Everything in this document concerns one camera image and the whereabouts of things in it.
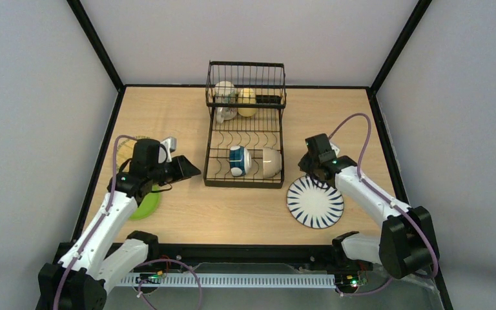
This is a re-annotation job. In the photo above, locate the white ceramic bowl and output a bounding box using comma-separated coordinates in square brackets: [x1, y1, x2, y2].
[262, 147, 282, 178]

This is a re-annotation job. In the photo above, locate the small blue rimmed bowl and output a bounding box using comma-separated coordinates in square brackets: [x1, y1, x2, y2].
[229, 145, 252, 178]

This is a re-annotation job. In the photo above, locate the beige patterned mug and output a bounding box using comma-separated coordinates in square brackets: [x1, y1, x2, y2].
[214, 81, 238, 124]

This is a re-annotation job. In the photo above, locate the yellow cup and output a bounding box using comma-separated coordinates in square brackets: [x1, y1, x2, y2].
[236, 88, 258, 118]

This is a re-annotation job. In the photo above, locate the black wire dish rack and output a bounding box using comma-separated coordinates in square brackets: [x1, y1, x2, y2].
[203, 61, 287, 189]

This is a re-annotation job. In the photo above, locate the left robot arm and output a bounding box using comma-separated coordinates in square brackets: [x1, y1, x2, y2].
[36, 137, 201, 309]

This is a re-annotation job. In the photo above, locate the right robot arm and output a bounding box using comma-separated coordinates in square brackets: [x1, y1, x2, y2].
[298, 134, 439, 279]

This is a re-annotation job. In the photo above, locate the woven bamboo coaster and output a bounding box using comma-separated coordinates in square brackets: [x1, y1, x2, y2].
[116, 139, 136, 170]

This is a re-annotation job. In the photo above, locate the green plate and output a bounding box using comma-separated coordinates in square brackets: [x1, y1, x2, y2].
[129, 185, 161, 220]

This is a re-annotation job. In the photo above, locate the blue striped white plate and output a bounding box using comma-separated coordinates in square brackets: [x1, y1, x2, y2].
[286, 176, 344, 229]

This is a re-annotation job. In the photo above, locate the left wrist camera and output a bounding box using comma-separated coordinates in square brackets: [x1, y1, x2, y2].
[159, 136, 177, 163]

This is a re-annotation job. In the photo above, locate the black frame front rail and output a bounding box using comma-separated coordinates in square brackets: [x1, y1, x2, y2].
[55, 243, 437, 268]

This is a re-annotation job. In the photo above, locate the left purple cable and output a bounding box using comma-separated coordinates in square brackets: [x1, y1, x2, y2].
[52, 134, 204, 310]

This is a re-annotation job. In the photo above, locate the white slotted cable duct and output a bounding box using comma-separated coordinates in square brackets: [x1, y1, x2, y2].
[117, 273, 335, 289]

